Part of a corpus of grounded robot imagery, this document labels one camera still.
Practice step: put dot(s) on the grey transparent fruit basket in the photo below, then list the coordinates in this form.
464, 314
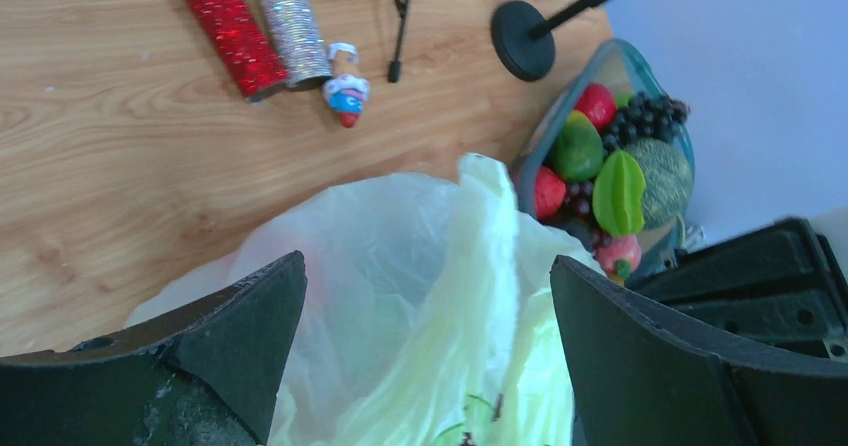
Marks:
619, 66

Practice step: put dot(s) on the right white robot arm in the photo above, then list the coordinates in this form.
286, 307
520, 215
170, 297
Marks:
782, 286

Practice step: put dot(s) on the black grape bunch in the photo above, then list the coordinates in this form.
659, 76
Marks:
640, 116

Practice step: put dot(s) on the green starfruit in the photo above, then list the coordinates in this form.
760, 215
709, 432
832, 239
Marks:
617, 195

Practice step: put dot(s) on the green red mango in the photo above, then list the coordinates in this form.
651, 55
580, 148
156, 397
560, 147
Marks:
577, 153

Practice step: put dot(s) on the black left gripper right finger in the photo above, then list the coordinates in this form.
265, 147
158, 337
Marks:
645, 374

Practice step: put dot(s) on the red glitter microphone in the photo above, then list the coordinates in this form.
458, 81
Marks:
242, 46

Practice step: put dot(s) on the silver glitter microphone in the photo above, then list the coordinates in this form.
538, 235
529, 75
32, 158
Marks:
298, 42

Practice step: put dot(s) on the black round-base microphone stand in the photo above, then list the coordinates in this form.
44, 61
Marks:
523, 38

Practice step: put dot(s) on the pink peach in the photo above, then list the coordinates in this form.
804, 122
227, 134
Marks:
620, 257

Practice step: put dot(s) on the red grape bunch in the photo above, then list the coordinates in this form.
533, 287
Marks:
580, 221

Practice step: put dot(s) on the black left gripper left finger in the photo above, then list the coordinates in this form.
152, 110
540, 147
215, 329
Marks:
206, 373

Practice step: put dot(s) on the red apple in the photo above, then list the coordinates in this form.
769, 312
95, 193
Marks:
598, 104

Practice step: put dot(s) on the pale green plastic bag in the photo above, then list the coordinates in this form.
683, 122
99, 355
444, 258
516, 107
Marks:
428, 317

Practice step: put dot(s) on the small cartoon figurine toy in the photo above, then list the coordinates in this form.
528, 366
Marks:
347, 91

